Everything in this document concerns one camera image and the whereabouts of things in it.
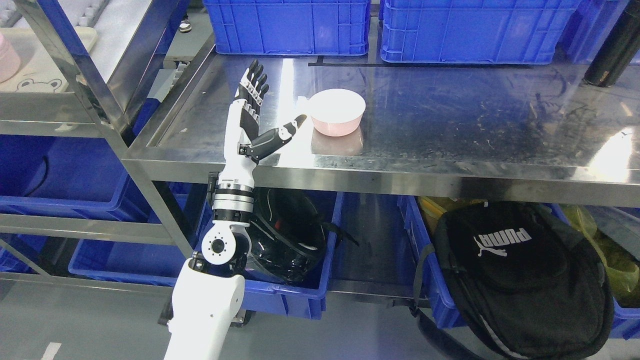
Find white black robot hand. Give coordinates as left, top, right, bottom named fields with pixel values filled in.
left=218, top=59, right=307, bottom=189

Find pink plastic bowl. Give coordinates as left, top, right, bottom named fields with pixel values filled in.
left=307, top=88, right=366, bottom=137

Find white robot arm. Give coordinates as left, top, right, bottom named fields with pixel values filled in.
left=164, top=170, right=255, bottom=360

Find blue bin lower shelf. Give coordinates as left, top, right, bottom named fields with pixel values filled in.
left=67, top=239, right=186, bottom=287

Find blue bin shelf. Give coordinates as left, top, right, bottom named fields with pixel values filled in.
left=0, top=134, right=151, bottom=223
left=67, top=239, right=186, bottom=287

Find steel shelf rack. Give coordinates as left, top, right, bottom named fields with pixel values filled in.
left=1, top=0, right=202, bottom=282

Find blue bin middle shelf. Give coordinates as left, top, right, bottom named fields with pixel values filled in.
left=0, top=134, right=151, bottom=223

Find black motorcycle helmet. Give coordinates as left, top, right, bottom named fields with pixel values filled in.
left=244, top=187, right=359, bottom=285

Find blue crate top left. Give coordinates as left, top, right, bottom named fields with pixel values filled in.
left=203, top=0, right=371, bottom=56

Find blue crate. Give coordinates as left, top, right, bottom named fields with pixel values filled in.
left=203, top=0, right=371, bottom=56
left=379, top=0, right=580, bottom=65

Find blue bin holding helmet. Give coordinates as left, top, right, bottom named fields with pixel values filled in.
left=200, top=189, right=345, bottom=321

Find blue bin under backpack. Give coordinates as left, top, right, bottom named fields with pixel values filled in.
left=397, top=195, right=640, bottom=340

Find cream bear tray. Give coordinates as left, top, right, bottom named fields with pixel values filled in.
left=0, top=27, right=68, bottom=93

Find blue crate top right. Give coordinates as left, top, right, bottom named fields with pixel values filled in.
left=379, top=0, right=580, bottom=65

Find stacked pink bowls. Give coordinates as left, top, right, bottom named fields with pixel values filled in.
left=0, top=33, right=21, bottom=83

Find steel table cart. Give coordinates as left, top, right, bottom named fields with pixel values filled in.
left=121, top=35, right=640, bottom=208

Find black puma backpack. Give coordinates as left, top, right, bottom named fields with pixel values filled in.
left=409, top=201, right=614, bottom=360

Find black thermos bottle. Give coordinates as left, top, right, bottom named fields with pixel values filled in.
left=583, top=0, right=640, bottom=88

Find yellow green plastic bag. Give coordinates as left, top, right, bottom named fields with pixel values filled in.
left=559, top=203, right=640, bottom=308

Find black cable in bin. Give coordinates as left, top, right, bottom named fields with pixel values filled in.
left=24, top=156, right=51, bottom=197

